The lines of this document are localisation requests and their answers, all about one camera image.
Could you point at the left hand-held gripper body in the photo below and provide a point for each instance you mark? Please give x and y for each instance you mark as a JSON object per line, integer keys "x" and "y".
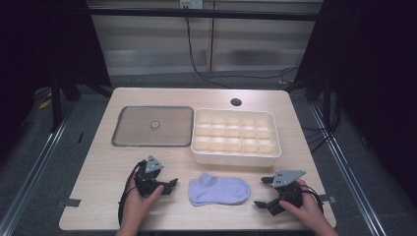
{"x": 147, "y": 183}

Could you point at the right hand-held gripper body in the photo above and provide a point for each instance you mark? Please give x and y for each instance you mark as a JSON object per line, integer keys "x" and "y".
{"x": 288, "y": 193}

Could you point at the light purple sock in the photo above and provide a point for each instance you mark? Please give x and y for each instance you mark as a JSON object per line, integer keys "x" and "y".
{"x": 218, "y": 190}

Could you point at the white divided storage box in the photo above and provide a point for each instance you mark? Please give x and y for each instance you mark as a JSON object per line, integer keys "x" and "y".
{"x": 236, "y": 134}

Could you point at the person's right hand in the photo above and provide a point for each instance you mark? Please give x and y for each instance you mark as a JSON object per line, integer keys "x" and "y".
{"x": 308, "y": 211}

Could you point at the person's left hand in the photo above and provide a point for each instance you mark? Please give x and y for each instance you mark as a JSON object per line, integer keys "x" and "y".
{"x": 134, "y": 209}

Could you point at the grey tape piece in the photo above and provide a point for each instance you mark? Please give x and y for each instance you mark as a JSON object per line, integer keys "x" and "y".
{"x": 69, "y": 203}
{"x": 327, "y": 198}

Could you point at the small black floor marker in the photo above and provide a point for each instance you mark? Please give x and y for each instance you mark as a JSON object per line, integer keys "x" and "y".
{"x": 80, "y": 137}

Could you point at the black stand leg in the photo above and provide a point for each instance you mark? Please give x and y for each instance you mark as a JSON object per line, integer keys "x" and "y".
{"x": 56, "y": 105}

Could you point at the yellow object on floor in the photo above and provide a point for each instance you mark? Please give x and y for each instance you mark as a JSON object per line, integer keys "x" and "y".
{"x": 45, "y": 104}

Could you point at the black curtain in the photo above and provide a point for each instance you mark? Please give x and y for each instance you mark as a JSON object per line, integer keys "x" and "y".
{"x": 377, "y": 82}
{"x": 39, "y": 49}

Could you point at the metal floor rail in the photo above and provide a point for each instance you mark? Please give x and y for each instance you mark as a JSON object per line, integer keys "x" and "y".
{"x": 344, "y": 164}
{"x": 36, "y": 164}

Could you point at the black stand frame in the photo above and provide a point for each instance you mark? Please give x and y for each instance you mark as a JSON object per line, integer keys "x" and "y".
{"x": 316, "y": 88}

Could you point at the black horizontal frame bar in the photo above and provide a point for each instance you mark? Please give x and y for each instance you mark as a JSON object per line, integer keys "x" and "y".
{"x": 203, "y": 13}

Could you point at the white wall power outlet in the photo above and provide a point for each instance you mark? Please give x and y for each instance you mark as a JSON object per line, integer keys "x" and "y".
{"x": 191, "y": 4}

